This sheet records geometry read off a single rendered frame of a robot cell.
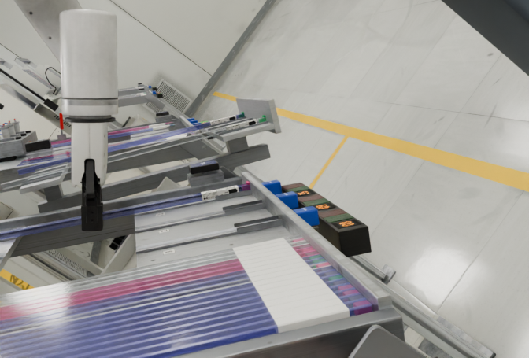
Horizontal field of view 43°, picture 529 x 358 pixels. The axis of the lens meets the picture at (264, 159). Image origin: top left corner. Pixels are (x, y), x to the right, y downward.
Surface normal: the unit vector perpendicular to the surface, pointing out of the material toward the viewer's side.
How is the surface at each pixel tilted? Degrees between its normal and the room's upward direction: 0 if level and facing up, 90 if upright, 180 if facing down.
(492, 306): 0
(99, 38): 109
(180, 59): 90
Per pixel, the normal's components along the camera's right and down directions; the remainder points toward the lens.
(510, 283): -0.79, -0.57
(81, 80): -0.02, 0.13
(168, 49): 0.20, 0.13
